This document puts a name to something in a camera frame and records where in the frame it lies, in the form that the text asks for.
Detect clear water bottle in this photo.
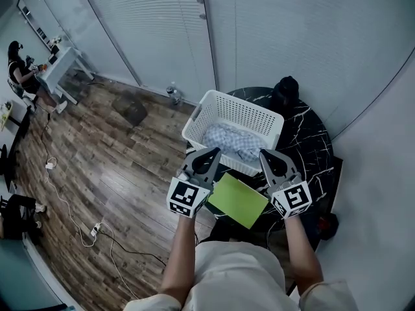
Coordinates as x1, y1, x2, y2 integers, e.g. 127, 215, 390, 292
165, 82, 182, 106

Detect black floor cable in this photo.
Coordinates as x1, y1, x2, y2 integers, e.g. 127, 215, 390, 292
97, 231, 167, 267

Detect person's cream shirt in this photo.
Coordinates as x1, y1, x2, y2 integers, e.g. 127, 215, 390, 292
123, 240, 359, 311

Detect yellow-green small tray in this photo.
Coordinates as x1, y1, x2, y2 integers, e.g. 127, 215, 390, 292
0, 100, 14, 132

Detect white floor cable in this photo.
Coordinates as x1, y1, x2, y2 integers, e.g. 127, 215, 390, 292
99, 224, 140, 301
43, 168, 97, 248

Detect blue checked clothes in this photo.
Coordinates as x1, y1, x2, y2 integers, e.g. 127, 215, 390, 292
202, 122, 263, 163

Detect person's right forearm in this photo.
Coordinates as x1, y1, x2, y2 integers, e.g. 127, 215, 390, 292
284, 217, 325, 296

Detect round black marble table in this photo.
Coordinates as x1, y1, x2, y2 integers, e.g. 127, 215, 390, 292
186, 87, 335, 236

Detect black bottle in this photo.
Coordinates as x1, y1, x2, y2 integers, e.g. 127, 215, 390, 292
270, 75, 300, 111

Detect person's left forearm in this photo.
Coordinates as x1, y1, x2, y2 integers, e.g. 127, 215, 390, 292
160, 215, 197, 304

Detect dark bag with orange patch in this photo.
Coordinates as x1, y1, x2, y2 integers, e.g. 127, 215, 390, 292
316, 213, 338, 239

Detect green folder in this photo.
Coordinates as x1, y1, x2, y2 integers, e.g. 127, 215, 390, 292
207, 172, 270, 229

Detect black office chair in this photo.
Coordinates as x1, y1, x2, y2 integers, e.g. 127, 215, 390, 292
0, 144, 9, 174

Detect white desk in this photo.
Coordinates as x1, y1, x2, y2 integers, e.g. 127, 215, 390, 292
37, 46, 95, 106

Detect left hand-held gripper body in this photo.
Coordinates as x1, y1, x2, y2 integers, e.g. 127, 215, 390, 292
167, 168, 213, 219

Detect white plastic laundry basket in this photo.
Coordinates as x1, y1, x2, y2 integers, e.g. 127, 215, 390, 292
181, 89, 285, 177

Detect black square plastic part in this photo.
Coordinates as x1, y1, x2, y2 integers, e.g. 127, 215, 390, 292
112, 90, 149, 128

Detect white window blind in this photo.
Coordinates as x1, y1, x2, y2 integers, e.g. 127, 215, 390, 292
76, 0, 218, 95

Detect black desk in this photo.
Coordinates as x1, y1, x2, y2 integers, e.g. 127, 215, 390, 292
6, 105, 35, 187

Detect tall framed wall mirror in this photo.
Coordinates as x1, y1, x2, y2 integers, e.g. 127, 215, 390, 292
16, 0, 51, 47

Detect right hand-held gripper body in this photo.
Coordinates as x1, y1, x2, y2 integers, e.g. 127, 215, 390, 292
266, 172, 313, 220

